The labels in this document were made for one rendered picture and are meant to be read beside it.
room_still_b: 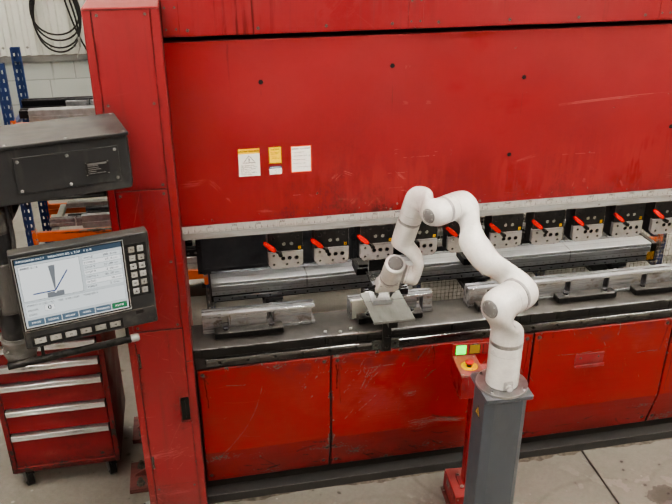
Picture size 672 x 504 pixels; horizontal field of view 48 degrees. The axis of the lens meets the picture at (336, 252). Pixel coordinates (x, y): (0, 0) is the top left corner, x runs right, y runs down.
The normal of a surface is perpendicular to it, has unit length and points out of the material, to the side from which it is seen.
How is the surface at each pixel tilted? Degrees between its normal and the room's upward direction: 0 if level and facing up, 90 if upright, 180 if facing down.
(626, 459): 0
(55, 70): 90
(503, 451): 90
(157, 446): 90
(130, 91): 90
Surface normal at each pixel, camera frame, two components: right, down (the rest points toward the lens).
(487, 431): -0.57, 0.36
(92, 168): 0.43, 0.40
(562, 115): 0.20, 0.43
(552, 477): 0.00, -0.90
